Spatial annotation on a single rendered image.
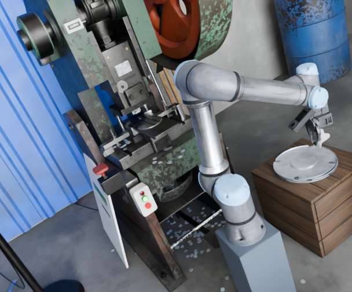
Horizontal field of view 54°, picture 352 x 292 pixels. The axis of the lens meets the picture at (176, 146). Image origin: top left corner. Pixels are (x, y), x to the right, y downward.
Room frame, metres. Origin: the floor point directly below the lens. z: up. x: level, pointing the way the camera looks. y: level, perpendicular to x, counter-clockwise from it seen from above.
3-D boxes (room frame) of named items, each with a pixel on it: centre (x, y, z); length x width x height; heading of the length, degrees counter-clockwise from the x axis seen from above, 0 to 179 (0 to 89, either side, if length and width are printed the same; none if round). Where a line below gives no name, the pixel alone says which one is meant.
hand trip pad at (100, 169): (1.35, 0.34, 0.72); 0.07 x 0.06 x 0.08; 23
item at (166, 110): (1.76, -0.03, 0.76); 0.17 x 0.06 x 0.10; 113
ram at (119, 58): (1.65, 0.11, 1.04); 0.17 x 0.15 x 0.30; 23
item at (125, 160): (1.69, 0.13, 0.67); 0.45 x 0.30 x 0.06; 113
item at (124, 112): (1.69, 0.13, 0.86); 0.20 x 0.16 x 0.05; 113
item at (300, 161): (1.38, -0.55, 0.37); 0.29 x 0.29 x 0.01
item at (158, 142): (1.53, 0.06, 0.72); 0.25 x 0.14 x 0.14; 23
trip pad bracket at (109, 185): (1.36, 0.32, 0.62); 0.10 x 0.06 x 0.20; 113
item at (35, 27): (1.61, 0.36, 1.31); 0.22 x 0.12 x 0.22; 23
